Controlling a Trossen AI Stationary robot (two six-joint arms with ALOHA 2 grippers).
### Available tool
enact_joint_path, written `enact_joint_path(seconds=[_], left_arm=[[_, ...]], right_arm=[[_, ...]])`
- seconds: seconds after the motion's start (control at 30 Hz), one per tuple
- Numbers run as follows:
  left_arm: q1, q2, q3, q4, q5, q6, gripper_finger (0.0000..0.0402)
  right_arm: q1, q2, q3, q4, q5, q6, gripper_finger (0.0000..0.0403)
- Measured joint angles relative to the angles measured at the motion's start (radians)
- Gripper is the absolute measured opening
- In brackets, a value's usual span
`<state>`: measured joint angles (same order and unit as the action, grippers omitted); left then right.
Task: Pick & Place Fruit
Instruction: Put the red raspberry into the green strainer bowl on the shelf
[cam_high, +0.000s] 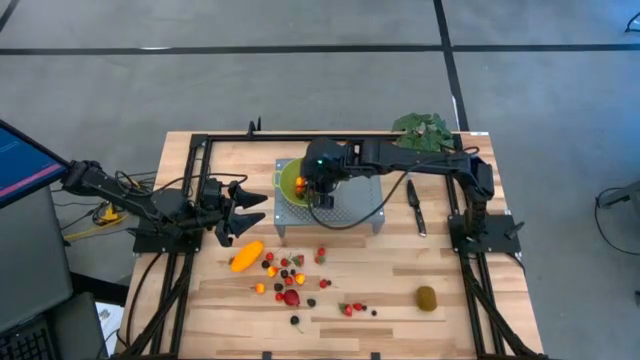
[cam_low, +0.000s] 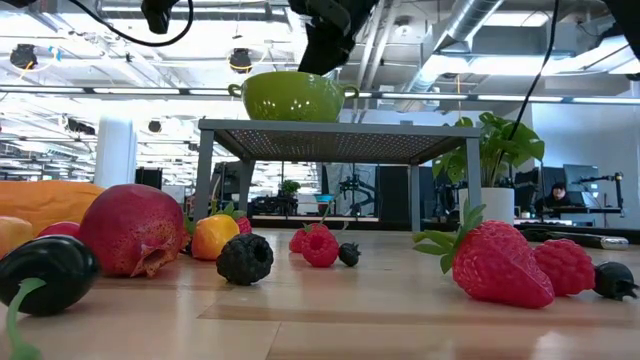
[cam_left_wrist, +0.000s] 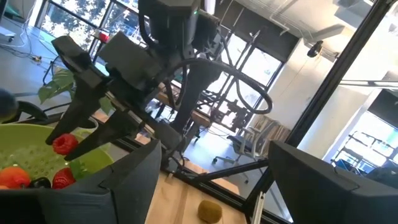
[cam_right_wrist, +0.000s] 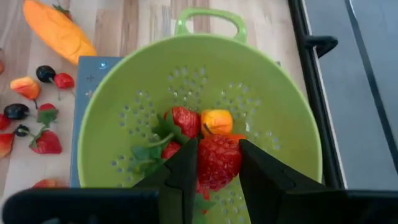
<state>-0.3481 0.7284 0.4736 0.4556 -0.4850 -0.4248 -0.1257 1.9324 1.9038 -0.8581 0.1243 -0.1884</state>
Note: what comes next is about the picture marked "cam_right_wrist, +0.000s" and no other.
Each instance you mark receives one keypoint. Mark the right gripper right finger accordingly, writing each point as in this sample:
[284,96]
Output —
[273,186]

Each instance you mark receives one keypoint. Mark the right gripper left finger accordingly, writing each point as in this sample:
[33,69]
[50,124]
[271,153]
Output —
[177,186]

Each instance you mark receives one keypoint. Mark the red raspberry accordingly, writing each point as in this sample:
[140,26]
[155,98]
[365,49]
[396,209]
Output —
[217,161]

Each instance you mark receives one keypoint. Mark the green plastic colander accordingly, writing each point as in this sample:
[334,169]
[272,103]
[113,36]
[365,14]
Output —
[264,93]

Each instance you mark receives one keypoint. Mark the grey perforated metal shelf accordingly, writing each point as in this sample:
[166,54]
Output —
[85,81]

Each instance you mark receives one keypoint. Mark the blueberry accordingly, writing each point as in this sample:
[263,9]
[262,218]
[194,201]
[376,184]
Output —
[21,130]

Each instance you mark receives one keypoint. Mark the black frame clamp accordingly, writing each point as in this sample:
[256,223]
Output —
[323,43]

